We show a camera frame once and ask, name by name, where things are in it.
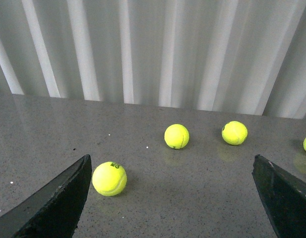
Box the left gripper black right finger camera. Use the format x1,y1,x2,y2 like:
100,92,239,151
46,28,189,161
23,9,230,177
252,155,306,238

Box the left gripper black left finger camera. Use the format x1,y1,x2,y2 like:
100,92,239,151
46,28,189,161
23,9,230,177
0,154,92,238

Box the near left tennis ball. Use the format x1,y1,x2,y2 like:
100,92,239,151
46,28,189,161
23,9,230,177
92,162,127,196

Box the middle tennis ball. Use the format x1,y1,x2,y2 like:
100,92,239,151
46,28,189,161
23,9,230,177
164,124,189,149

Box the white pleated curtain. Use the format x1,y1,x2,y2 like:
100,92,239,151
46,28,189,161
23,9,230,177
0,0,306,119

